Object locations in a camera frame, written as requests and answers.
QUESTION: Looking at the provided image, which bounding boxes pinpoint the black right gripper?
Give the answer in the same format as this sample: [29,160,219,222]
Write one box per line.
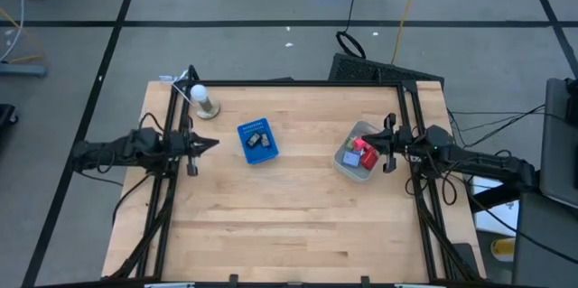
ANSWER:
[360,113,415,174]

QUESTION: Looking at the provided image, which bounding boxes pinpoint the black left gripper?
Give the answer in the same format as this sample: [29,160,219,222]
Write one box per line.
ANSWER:
[169,115,220,177]

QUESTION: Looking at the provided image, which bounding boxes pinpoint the large red wall charger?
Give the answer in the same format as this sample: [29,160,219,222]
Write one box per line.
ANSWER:
[359,145,380,172]

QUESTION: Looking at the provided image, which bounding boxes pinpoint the purple white USB charger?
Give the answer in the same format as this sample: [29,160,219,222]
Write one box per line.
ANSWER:
[341,150,362,168]

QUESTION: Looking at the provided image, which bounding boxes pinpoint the white plastic bin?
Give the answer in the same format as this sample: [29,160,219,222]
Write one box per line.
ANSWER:
[332,119,385,184]

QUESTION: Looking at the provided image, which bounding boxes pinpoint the white bulb on metal base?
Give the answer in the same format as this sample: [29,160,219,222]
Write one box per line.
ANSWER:
[189,83,221,121]

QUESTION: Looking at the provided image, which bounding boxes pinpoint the blue plastic basket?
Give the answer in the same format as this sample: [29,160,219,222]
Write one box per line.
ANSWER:
[237,117,280,166]

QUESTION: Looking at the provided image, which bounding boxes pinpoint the clear plastic strip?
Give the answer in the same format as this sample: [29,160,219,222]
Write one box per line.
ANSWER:
[158,70,200,108]

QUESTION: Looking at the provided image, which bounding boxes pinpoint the black perforated panel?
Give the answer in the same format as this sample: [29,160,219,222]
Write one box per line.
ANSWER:
[328,51,446,90]

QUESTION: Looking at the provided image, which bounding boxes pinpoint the black diagonal beam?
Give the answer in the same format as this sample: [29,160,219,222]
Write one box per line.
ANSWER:
[469,179,534,212]

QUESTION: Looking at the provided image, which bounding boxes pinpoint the white box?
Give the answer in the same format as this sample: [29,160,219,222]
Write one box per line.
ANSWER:
[471,174,520,237]

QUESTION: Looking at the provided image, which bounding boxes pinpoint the yellow container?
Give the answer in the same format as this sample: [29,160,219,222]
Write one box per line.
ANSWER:
[490,237,516,262]

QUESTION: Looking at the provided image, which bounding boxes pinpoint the grey cabinet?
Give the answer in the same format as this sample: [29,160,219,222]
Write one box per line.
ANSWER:
[539,78,578,210]
[512,190,578,288]

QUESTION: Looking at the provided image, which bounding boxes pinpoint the blue grey floor bar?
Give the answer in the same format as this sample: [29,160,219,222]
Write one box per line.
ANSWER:
[0,61,49,79]

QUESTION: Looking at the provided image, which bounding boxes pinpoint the black floor object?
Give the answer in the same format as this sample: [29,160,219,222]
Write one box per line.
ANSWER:
[0,103,19,126]

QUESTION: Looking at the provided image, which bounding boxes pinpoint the black right arm cable loops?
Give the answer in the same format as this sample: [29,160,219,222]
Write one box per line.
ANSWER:
[406,161,469,208]

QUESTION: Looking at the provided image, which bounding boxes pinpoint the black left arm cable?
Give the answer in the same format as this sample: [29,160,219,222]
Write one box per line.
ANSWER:
[110,172,153,226]

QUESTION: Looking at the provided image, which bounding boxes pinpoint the black aluminium table frame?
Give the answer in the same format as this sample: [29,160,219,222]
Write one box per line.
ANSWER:
[107,64,480,283]

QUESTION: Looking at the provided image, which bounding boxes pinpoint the black cable bundle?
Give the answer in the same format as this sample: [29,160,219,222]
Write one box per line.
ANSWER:
[446,105,547,144]

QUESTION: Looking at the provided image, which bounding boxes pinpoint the yellow hanging cable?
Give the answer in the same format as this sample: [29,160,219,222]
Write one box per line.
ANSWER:
[390,0,428,66]

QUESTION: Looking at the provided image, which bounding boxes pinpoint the black floor cable with coil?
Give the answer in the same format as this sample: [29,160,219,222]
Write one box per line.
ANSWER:
[336,0,368,60]

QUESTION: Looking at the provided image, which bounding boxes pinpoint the white floor cable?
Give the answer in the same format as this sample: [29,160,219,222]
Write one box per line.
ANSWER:
[0,0,26,61]

